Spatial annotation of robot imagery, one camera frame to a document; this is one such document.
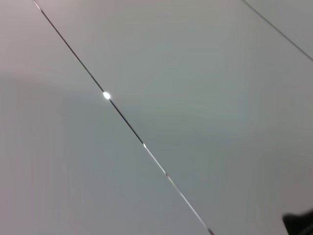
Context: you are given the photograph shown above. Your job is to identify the black food bag orange straps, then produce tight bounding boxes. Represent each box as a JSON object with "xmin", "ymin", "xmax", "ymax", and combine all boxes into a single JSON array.
[{"xmin": 282, "ymin": 209, "xmax": 313, "ymax": 235}]

